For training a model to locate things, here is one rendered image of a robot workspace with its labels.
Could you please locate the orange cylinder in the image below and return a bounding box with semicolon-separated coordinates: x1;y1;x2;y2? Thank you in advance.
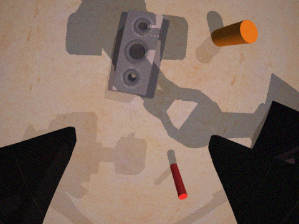
212;20;257;47

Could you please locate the red peg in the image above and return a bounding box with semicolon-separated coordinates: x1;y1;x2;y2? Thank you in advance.
170;164;187;199

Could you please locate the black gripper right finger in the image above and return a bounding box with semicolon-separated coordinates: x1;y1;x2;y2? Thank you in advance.
207;135;299;224

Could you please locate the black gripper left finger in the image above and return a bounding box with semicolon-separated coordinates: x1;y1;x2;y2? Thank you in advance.
0;126;77;224

